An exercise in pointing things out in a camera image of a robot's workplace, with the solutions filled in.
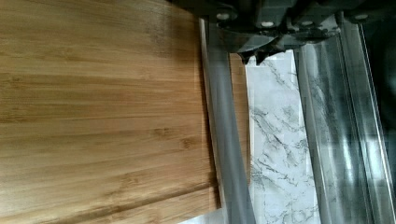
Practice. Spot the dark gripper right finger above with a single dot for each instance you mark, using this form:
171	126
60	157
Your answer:
278	45

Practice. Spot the bamboo cutting board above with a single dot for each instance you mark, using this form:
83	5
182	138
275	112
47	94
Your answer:
103	114

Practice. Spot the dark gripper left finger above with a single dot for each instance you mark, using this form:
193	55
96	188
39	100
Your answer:
242	44

